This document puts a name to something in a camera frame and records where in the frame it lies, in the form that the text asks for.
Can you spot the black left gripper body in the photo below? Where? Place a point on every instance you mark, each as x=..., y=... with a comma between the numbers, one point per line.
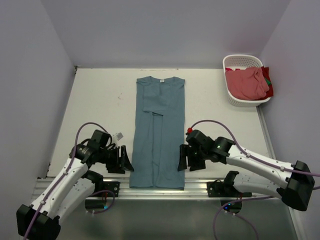
x=111, y=158

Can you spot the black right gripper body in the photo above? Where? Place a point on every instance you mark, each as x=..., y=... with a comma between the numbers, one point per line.
x=196, y=158

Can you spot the teal blue t shirt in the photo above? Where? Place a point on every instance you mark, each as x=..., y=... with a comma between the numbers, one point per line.
x=159, y=132

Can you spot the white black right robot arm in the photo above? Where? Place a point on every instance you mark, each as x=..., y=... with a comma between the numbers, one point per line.
x=293, y=184

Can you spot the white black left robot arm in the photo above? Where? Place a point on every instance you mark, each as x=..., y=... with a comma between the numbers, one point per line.
x=42, y=219

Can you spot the pink t shirt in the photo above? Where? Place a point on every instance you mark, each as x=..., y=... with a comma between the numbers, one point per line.
x=247, y=84

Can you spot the white perforated laundry basket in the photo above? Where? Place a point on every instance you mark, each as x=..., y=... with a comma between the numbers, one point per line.
x=241, y=62

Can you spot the red green patterned cloth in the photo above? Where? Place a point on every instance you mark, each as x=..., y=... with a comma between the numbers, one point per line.
x=270, y=92

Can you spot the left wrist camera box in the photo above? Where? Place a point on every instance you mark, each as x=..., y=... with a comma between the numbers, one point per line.
x=116, y=138

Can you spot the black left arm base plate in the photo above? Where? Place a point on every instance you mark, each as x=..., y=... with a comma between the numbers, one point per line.
x=113, y=186

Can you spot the aluminium table edge rail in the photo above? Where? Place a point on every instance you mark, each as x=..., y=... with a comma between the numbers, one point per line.
x=194, y=189

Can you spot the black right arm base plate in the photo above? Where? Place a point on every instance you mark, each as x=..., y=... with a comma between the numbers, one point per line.
x=217, y=189

